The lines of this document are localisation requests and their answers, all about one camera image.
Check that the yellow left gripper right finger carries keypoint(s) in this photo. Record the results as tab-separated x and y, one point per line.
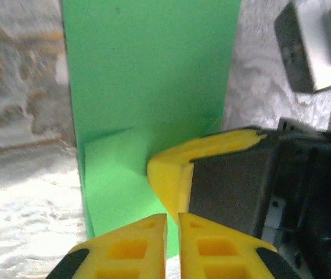
212	253

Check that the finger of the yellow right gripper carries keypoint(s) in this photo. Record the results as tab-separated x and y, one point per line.
168	177

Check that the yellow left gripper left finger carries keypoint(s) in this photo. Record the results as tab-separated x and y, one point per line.
130	253

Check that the green cloth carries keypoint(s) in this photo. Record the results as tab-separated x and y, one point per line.
148	72

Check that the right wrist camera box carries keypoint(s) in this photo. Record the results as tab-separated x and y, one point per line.
313	46

